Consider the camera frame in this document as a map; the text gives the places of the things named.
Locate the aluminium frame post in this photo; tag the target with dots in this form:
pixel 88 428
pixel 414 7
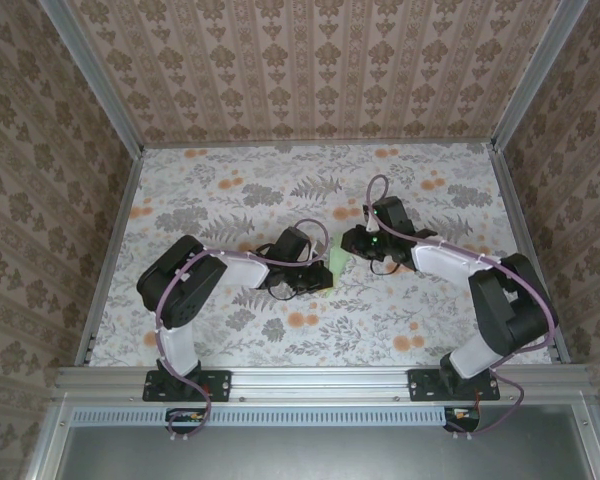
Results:
pixel 535 75
pixel 95 75

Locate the black controller board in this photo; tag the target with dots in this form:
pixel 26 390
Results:
pixel 462 416
pixel 190 417

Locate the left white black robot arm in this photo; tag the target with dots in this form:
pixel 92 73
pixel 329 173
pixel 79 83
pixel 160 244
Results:
pixel 180 285

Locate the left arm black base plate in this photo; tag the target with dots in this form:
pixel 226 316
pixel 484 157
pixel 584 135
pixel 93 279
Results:
pixel 220 385

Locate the light green paper sheet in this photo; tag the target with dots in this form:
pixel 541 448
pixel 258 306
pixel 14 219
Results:
pixel 337 262

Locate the grey sheet metal panel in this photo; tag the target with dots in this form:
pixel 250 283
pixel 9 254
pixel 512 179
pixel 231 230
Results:
pixel 330 455

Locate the aluminium table edge rail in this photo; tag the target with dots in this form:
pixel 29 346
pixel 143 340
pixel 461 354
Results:
pixel 525 225
pixel 107 260
pixel 320 145

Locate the wide aluminium mounting rail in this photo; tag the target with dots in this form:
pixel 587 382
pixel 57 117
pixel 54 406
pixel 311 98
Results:
pixel 320 382

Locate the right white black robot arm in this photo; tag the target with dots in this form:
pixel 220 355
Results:
pixel 510 305

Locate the floral patterned table cover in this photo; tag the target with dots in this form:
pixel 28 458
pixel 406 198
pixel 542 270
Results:
pixel 260 190

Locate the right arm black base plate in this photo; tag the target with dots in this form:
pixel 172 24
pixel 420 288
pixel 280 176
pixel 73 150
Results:
pixel 422 385

